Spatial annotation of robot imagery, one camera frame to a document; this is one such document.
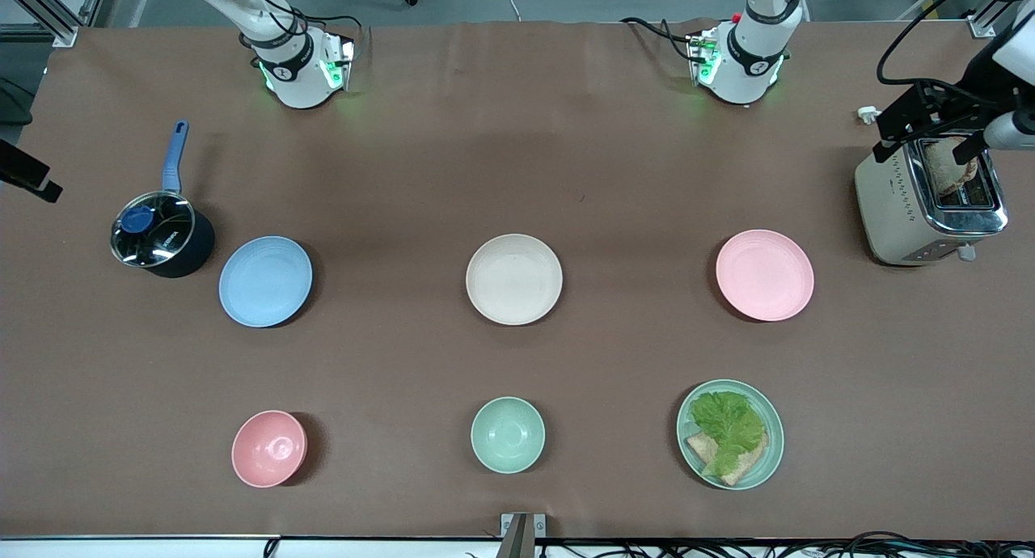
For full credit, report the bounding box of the pink plate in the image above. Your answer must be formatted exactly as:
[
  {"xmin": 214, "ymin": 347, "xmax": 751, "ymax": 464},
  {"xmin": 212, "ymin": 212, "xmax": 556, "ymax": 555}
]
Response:
[{"xmin": 716, "ymin": 230, "xmax": 815, "ymax": 323}]

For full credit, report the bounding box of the light blue plate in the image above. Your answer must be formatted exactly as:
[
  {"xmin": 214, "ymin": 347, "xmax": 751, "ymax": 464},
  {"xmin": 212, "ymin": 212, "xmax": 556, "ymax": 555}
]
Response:
[{"xmin": 218, "ymin": 235, "xmax": 314, "ymax": 328}]

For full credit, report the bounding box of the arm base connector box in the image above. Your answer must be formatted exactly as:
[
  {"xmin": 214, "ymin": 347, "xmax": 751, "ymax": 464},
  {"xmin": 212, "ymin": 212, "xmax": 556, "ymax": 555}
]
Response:
[{"xmin": 322, "ymin": 31, "xmax": 357, "ymax": 90}]

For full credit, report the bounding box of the brown toast slice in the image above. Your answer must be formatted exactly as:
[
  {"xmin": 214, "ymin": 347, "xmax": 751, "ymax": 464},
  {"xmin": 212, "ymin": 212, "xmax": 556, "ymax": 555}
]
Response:
[{"xmin": 924, "ymin": 137, "xmax": 981, "ymax": 197}]

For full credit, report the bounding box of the beige chrome toaster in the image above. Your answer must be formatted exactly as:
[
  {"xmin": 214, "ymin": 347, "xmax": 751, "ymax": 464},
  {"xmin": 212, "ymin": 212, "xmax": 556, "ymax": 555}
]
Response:
[{"xmin": 855, "ymin": 133, "xmax": 1010, "ymax": 266}]

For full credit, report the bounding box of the glass lid blue knob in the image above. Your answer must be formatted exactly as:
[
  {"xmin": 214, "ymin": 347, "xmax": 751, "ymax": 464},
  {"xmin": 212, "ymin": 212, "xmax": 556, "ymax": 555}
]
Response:
[{"xmin": 111, "ymin": 191, "xmax": 196, "ymax": 266}]

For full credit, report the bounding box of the green lettuce leaf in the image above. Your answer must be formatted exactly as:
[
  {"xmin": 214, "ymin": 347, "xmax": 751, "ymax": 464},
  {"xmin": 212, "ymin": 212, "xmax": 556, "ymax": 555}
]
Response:
[{"xmin": 690, "ymin": 391, "xmax": 767, "ymax": 478}]

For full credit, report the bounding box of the pink bowl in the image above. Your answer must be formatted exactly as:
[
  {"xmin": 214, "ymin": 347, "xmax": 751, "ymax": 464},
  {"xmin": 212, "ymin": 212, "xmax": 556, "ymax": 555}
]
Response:
[{"xmin": 231, "ymin": 410, "xmax": 308, "ymax": 488}]

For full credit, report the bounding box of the green plate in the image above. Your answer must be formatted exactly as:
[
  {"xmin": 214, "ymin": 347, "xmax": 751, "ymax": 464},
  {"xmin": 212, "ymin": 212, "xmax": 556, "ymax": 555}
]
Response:
[{"xmin": 676, "ymin": 379, "xmax": 785, "ymax": 491}]

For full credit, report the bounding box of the brown bread slice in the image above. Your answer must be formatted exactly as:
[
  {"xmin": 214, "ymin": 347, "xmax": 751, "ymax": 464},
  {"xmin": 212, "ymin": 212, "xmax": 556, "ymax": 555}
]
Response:
[{"xmin": 686, "ymin": 431, "xmax": 769, "ymax": 486}]

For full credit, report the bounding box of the brown table cover sheet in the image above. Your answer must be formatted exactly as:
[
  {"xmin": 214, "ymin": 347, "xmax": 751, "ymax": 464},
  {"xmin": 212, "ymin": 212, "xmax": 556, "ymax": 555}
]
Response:
[{"xmin": 0, "ymin": 18, "xmax": 1035, "ymax": 543}]

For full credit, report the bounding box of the beige plate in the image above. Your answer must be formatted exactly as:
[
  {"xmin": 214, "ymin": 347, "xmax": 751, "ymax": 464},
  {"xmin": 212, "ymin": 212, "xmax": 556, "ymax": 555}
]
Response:
[{"xmin": 466, "ymin": 234, "xmax": 564, "ymax": 326}]

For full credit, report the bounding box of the green bowl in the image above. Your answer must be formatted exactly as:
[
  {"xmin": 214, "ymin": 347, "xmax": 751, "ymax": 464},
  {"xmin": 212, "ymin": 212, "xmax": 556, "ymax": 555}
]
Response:
[{"xmin": 471, "ymin": 396, "xmax": 546, "ymax": 474}]

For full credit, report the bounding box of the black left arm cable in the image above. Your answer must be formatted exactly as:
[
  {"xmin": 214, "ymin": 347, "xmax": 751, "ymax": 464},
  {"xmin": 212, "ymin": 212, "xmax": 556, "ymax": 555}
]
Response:
[{"xmin": 877, "ymin": 0, "xmax": 1035, "ymax": 86}]

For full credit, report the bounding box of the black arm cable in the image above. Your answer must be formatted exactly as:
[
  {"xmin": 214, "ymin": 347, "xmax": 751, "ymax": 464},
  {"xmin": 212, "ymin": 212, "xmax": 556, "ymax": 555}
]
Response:
[
  {"xmin": 241, "ymin": 0, "xmax": 362, "ymax": 51},
  {"xmin": 877, "ymin": 0, "xmax": 1035, "ymax": 86}
]

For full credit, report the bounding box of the aluminium frame post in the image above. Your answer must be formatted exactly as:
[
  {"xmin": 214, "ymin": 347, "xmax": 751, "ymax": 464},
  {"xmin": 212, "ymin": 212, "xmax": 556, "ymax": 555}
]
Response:
[
  {"xmin": 966, "ymin": 0, "xmax": 1035, "ymax": 40},
  {"xmin": 0, "ymin": 0, "xmax": 106, "ymax": 48}
]

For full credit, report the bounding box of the dark saucepan blue handle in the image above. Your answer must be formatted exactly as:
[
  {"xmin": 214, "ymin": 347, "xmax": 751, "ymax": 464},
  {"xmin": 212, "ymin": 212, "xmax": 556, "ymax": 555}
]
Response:
[{"xmin": 111, "ymin": 120, "xmax": 216, "ymax": 279}]

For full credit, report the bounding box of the black base cable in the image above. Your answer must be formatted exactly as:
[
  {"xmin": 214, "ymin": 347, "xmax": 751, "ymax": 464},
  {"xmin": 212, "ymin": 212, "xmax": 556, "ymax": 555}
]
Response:
[{"xmin": 621, "ymin": 16, "xmax": 698, "ymax": 61}]

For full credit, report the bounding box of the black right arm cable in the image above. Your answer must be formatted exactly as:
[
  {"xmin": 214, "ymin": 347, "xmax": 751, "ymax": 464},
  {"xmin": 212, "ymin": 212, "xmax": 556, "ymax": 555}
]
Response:
[{"xmin": 241, "ymin": 0, "xmax": 362, "ymax": 51}]

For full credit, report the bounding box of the black cable bundle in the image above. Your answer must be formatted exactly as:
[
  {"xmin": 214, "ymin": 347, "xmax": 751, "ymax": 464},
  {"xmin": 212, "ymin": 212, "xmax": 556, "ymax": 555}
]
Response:
[{"xmin": 534, "ymin": 530, "xmax": 1035, "ymax": 558}]

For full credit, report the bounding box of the metal table edge bracket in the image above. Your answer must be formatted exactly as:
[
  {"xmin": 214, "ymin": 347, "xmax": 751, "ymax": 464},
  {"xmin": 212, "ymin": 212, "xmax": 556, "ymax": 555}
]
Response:
[{"xmin": 500, "ymin": 513, "xmax": 547, "ymax": 558}]

